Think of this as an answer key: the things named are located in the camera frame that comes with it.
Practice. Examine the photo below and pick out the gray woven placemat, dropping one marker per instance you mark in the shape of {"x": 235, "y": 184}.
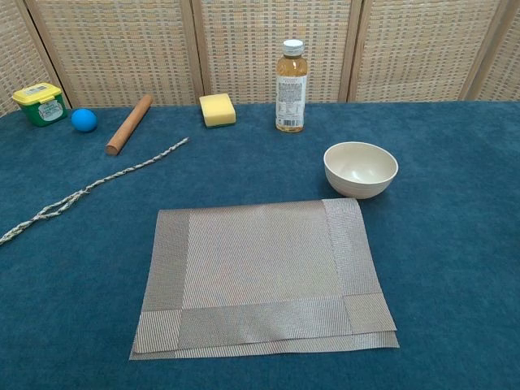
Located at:
{"x": 260, "y": 264}

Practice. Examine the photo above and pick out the white ceramic bowl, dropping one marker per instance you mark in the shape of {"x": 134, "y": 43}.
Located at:
{"x": 359, "y": 170}

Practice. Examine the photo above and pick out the yellow sponge block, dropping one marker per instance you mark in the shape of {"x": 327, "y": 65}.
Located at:
{"x": 216, "y": 107}

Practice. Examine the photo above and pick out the amber drink bottle white cap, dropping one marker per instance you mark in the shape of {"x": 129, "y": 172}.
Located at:
{"x": 290, "y": 97}

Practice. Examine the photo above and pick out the wooden rolling pin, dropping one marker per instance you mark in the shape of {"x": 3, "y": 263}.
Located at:
{"x": 129, "y": 125}

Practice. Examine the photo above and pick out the blue ball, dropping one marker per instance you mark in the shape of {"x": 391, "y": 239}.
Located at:
{"x": 84, "y": 120}

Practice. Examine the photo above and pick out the blue table cloth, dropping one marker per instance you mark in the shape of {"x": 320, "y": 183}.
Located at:
{"x": 447, "y": 243}

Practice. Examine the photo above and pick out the woven bamboo folding screen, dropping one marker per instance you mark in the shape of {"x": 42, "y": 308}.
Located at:
{"x": 122, "y": 48}

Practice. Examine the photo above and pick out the green container yellow lid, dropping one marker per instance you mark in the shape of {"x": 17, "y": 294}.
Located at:
{"x": 40, "y": 107}

